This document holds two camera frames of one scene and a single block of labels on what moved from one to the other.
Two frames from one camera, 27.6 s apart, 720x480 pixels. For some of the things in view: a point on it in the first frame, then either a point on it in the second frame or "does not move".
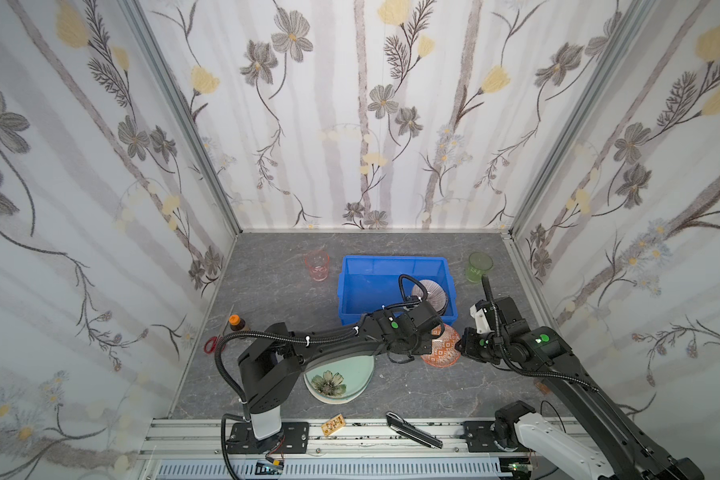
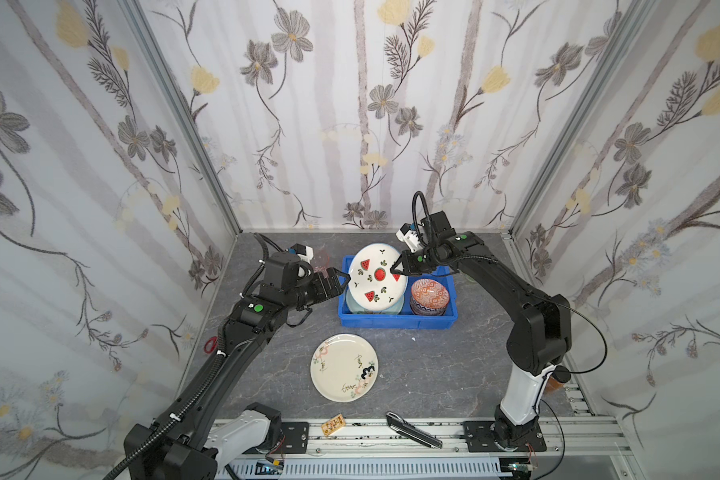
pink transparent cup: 318,262 does not move
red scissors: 214,343 does not move
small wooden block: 332,425 does not move
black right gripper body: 468,342 to 413,260
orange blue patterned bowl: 444,352 to 429,297
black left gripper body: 428,318 to 322,285
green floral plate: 342,379 to 394,309
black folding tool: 402,426 does not move
